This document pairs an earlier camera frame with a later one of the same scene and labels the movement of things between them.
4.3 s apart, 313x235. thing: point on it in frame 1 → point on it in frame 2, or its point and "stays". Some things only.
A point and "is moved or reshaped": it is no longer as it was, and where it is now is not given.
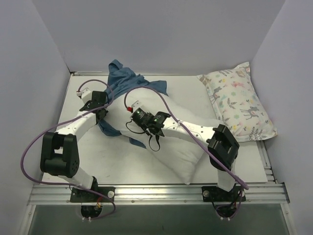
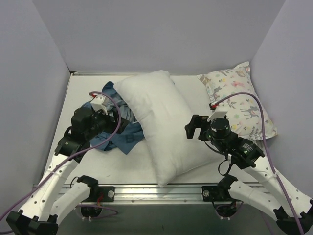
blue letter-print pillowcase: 121,81 → 127,133
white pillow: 181,150 is moved or reshaped
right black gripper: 136,115 → 200,128
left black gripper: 91,104 → 113,121
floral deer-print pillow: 238,105 stays
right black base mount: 214,194 stays
